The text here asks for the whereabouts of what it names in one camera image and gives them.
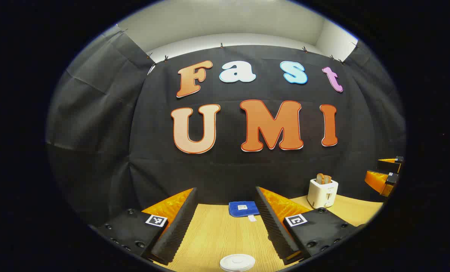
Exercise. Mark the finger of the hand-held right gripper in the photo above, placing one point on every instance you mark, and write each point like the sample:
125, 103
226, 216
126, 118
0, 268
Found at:
379, 182
389, 166

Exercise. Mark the black backdrop cloth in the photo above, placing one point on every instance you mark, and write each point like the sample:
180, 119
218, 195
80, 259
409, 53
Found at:
228, 173

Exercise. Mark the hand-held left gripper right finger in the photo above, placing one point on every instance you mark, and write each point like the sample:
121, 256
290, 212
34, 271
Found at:
274, 226

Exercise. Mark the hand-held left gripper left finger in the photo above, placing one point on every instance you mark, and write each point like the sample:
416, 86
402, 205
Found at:
179, 230

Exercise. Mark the blue towel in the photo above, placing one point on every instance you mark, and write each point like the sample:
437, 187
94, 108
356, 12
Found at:
240, 209

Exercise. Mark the white teacup lid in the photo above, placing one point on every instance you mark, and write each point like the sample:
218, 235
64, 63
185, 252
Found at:
237, 262

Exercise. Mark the brown bread slice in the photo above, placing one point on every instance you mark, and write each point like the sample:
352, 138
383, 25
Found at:
328, 179
319, 178

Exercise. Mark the white toaster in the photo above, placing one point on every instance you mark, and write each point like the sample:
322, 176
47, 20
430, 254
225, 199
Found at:
321, 194

